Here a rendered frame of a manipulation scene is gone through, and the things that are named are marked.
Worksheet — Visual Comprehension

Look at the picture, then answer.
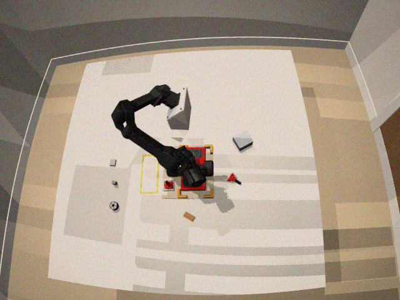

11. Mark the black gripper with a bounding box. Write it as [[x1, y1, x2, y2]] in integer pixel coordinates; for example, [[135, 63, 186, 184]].
[[167, 160, 214, 178]]

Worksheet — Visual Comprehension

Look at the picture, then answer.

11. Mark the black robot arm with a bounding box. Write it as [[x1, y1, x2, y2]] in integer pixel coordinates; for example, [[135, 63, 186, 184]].
[[111, 84, 207, 187]]

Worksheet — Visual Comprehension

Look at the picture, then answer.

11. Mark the brown rectangular block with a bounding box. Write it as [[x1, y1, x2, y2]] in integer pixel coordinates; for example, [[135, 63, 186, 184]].
[[183, 212, 195, 221]]

